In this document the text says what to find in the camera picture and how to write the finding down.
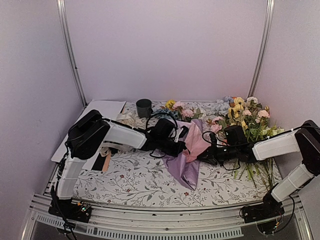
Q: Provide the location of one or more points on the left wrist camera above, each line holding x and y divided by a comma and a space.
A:
181, 132

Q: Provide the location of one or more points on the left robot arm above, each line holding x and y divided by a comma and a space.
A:
88, 135

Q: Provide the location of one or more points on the aluminium frame post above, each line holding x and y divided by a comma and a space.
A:
270, 4
61, 7

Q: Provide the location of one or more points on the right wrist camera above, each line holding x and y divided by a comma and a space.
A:
210, 138

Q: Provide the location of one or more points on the blue hydrangea stem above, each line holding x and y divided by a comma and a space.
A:
166, 113

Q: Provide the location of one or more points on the left aluminium frame post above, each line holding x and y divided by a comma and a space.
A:
61, 7

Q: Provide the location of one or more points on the right aluminium frame post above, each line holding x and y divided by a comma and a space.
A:
270, 4

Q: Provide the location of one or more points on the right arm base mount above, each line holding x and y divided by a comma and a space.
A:
262, 211

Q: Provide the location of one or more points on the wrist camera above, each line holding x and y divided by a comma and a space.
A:
181, 132
210, 138

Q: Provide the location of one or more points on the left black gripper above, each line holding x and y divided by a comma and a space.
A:
181, 145

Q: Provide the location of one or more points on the white printed ribbon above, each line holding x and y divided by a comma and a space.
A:
131, 119

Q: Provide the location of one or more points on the pile of fake flowers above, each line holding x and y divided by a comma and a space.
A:
255, 122

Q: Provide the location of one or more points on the yellow flower stem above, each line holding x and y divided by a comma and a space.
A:
170, 104

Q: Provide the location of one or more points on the dark grey mug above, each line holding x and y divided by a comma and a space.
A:
144, 108

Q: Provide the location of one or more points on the front aluminium rail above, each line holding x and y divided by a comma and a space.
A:
125, 222

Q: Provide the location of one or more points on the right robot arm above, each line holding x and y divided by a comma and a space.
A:
304, 139

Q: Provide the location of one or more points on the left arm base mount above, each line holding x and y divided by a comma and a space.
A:
80, 211

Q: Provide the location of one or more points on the pink wrapping paper sheet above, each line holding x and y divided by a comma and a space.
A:
185, 167

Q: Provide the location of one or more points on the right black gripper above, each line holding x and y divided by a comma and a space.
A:
211, 152

